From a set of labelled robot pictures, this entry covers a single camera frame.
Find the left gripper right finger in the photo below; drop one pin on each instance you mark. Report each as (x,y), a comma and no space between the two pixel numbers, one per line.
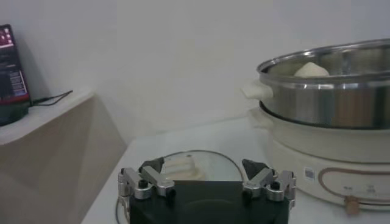
(259,182)

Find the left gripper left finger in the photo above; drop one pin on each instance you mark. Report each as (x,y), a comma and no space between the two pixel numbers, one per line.
(158,182)

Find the round glass pot lid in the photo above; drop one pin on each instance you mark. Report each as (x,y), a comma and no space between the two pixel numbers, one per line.
(216,167)

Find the white steamed baozi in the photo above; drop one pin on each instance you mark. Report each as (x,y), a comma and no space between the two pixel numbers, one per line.
(310,70)

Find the stainless steel steamer basket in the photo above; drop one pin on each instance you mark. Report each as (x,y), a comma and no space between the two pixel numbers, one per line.
(304,103)

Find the cream electric cooker base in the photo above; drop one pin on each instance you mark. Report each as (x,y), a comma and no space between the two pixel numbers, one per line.
(289,152)

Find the black laptop with dark screen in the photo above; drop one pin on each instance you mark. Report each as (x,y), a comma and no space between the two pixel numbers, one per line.
(12,76)

